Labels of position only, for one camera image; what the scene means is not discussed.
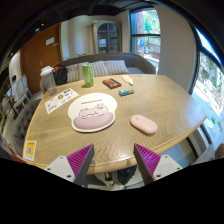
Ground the black bag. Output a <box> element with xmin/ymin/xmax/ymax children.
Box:
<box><xmin>104</xmin><ymin>165</ymin><xmax>138</xmax><ymax>186</ymax></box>

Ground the white cartoon mouse pad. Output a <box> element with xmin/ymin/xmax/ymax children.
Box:
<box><xmin>67</xmin><ymin>92</ymin><xmax>118</xmax><ymax>134</ymax></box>

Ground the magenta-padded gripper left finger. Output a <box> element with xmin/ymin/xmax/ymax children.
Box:
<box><xmin>44</xmin><ymin>143</ymin><xmax>96</xmax><ymax>187</ymax></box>

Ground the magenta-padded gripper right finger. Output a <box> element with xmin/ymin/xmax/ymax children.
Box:
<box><xmin>133</xmin><ymin>143</ymin><xmax>184</xmax><ymax>186</ymax></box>

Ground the arched glass cabinet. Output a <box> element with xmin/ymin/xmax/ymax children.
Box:
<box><xmin>92</xmin><ymin>20</ymin><xmax>123</xmax><ymax>55</ymax></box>

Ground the white sticker sheet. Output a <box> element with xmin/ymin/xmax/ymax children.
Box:
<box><xmin>44</xmin><ymin>87</ymin><xmax>80</xmax><ymax>115</ymax></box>

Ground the person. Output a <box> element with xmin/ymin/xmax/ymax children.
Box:
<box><xmin>10</xmin><ymin>75</ymin><xmax>18</xmax><ymax>88</ymax></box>

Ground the black backpack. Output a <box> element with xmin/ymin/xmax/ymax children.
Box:
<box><xmin>52</xmin><ymin>64</ymin><xmax>69</xmax><ymax>86</ymax></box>

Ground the large black-framed window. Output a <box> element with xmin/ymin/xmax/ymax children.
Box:
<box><xmin>188</xmin><ymin>28</ymin><xmax>224</xmax><ymax>161</ymax></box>

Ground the striped cushion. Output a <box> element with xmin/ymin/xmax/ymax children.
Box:
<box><xmin>65</xmin><ymin>63</ymin><xmax>84</xmax><ymax>84</ymax></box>
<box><xmin>78</xmin><ymin>60</ymin><xmax>109</xmax><ymax>81</ymax></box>
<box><xmin>104</xmin><ymin>59</ymin><xmax>130</xmax><ymax>76</ymax></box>

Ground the black box with orange print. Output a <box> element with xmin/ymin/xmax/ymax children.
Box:
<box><xmin>102</xmin><ymin>78</ymin><xmax>122</xmax><ymax>90</ymax></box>

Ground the curved brown sofa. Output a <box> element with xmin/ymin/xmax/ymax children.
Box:
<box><xmin>39</xmin><ymin>52</ymin><xmax>157</xmax><ymax>94</ymax></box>

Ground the cream white tube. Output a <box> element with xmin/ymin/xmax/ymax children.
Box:
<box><xmin>121</xmin><ymin>74</ymin><xmax>134</xmax><ymax>87</ymax></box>

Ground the small teal pack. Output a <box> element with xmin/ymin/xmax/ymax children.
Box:
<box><xmin>118</xmin><ymin>87</ymin><xmax>136</xmax><ymax>97</ymax></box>

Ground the pink computer mouse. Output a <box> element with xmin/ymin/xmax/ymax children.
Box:
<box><xmin>129</xmin><ymin>114</ymin><xmax>158</xmax><ymax>136</ymax></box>

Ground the yellow square sticker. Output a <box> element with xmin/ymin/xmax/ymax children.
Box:
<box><xmin>22</xmin><ymin>139</ymin><xmax>38</xmax><ymax>162</ymax></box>

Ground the grey tufted chair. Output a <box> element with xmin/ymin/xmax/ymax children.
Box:
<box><xmin>11</xmin><ymin>98</ymin><xmax>42</xmax><ymax>158</ymax></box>

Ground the green drink can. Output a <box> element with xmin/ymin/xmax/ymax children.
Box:
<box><xmin>81</xmin><ymin>62</ymin><xmax>95</xmax><ymax>89</ymax></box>

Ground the white chair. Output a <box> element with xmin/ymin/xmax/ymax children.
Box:
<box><xmin>13</xmin><ymin>74</ymin><xmax>33</xmax><ymax>106</ymax></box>

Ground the wooden door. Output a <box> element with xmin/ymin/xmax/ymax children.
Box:
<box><xmin>20</xmin><ymin>23</ymin><xmax>64</xmax><ymax>95</ymax></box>

